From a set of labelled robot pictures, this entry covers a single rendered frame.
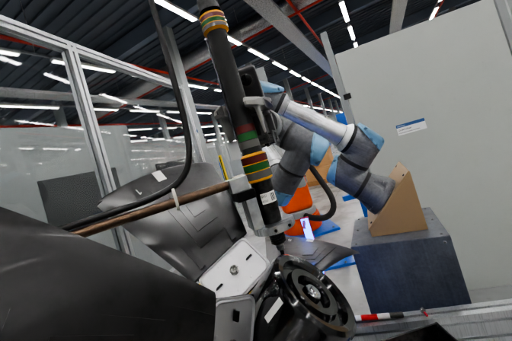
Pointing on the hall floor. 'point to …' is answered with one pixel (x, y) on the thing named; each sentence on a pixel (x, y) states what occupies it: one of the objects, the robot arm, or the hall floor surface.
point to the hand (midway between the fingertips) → (232, 104)
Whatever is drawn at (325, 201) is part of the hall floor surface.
